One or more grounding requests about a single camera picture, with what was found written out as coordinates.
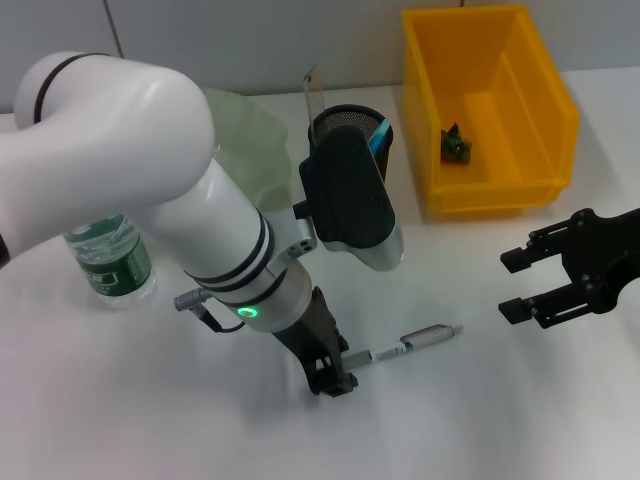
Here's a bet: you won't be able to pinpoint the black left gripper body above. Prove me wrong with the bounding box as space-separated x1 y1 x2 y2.
271 286 349 376

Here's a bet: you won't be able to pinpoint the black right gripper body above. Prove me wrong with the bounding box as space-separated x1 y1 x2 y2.
558 207 640 314

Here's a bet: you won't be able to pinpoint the silver white pen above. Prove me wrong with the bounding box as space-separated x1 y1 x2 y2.
343 323 465 372

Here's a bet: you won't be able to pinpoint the blue capped scissors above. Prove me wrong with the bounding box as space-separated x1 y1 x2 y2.
368 117 392 155

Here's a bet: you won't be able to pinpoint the clear green-label water bottle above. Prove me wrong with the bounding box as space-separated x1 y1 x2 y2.
62 213 157 310

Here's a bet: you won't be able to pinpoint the clear plastic ruler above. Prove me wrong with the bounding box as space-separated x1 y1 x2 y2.
303 63 330 137

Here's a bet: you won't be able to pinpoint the pale green wavy fruit plate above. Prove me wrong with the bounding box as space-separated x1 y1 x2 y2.
201 87 295 212

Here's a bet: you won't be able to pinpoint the black mesh pen holder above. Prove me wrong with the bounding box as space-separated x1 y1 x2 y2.
308 103 395 187

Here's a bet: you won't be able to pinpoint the yellow plastic bin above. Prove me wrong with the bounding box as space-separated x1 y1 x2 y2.
401 4 581 216

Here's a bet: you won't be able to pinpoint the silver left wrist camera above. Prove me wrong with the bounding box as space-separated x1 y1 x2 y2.
292 127 405 272

